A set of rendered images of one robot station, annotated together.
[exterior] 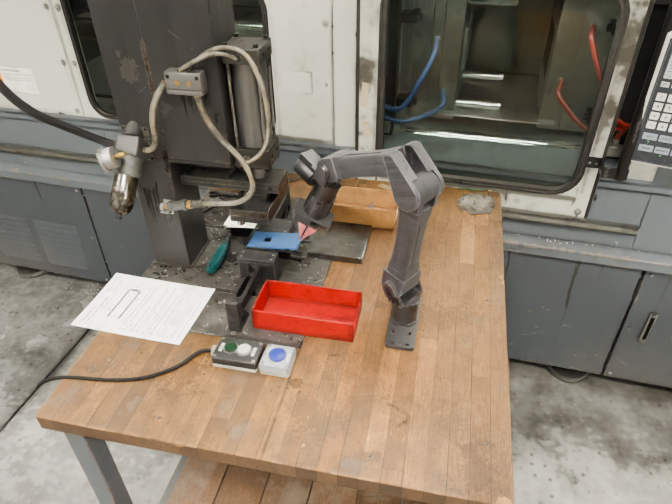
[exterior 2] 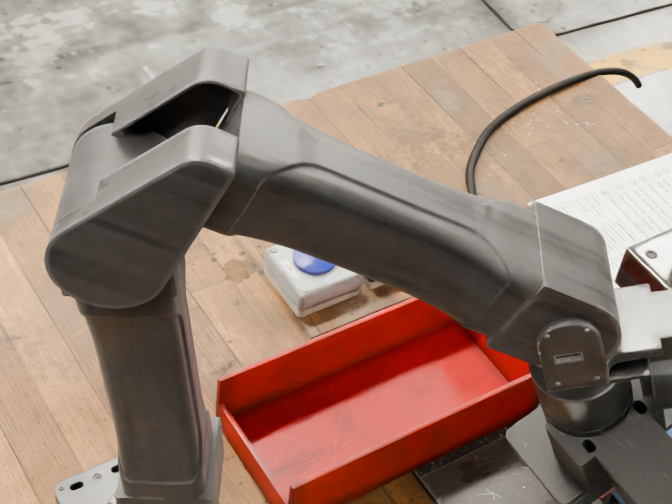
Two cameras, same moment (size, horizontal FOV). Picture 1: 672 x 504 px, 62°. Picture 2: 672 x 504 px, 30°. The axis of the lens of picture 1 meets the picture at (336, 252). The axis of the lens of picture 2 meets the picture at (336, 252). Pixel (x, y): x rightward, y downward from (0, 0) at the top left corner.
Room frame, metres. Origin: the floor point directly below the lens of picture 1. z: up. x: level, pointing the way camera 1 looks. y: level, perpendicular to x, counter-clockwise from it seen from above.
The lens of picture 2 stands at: (1.39, -0.46, 1.75)
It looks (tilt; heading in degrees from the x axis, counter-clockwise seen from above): 45 degrees down; 130
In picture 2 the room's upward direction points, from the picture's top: 8 degrees clockwise
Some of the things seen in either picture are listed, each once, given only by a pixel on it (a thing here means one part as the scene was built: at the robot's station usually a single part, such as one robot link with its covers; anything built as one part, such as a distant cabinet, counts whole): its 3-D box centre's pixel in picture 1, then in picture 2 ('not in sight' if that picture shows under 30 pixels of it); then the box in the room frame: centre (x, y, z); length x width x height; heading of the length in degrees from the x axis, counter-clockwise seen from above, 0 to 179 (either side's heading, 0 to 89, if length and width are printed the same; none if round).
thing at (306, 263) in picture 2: (277, 356); (314, 261); (0.86, 0.14, 0.93); 0.04 x 0.04 x 0.02
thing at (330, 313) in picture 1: (307, 309); (382, 395); (1.01, 0.07, 0.93); 0.25 x 0.12 x 0.06; 77
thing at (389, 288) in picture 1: (402, 287); not in sight; (1.01, -0.16, 1.00); 0.09 x 0.06 x 0.06; 134
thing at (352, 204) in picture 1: (357, 206); not in sight; (1.48, -0.07, 0.93); 0.25 x 0.13 x 0.08; 77
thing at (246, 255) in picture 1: (267, 239); not in sight; (1.24, 0.19, 0.98); 0.20 x 0.10 x 0.01; 167
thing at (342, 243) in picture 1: (340, 240); not in sight; (1.33, -0.01, 0.91); 0.17 x 0.16 x 0.02; 167
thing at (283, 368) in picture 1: (278, 364); (311, 280); (0.86, 0.14, 0.90); 0.07 x 0.07 x 0.06; 77
